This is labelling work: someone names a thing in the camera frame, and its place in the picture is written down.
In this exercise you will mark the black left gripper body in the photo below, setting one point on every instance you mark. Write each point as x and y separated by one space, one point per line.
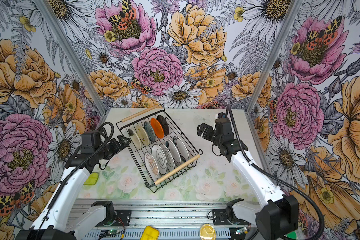
112 148

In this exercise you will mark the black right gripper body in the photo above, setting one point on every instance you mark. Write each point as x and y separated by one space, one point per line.
216 141

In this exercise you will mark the white plate ring pattern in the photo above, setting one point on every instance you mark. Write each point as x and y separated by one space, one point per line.
159 155

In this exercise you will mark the white plate orange sunburst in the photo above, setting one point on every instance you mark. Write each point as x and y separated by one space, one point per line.
152 166

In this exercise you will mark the black wire dish rack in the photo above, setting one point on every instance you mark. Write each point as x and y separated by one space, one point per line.
176 166

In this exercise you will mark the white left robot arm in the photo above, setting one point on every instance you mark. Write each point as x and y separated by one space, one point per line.
52 223

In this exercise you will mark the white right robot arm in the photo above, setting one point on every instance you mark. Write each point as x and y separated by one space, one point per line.
275 215

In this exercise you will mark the green translucent square dish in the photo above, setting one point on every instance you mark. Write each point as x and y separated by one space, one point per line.
92 179

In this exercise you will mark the cream bowl plate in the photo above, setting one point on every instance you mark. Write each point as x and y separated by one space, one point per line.
135 139

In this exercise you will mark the white green rimmed plate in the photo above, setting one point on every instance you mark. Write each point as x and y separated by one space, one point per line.
181 148

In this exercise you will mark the teal patterned plate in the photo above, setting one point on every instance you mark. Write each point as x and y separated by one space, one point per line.
150 132

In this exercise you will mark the black plate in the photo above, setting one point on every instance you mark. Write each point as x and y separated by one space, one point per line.
162 120

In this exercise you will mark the round yellow lid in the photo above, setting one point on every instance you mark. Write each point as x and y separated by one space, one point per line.
207 232

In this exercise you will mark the yellow plastic block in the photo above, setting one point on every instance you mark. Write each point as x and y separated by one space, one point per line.
150 233

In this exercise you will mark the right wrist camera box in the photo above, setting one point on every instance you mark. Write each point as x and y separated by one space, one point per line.
223 128

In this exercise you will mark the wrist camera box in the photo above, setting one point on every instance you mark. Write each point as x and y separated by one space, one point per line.
91 141
223 128

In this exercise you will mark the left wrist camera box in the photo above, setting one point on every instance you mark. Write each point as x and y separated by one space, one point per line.
91 141

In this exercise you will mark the aluminium left corner post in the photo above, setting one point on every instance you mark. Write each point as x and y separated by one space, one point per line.
58 31

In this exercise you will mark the aluminium corner post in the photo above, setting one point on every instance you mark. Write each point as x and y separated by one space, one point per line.
279 40
58 31

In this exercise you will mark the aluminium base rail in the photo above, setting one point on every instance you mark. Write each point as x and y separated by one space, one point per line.
175 220

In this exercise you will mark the aluminium right corner post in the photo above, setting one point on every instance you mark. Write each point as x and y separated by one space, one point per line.
279 40

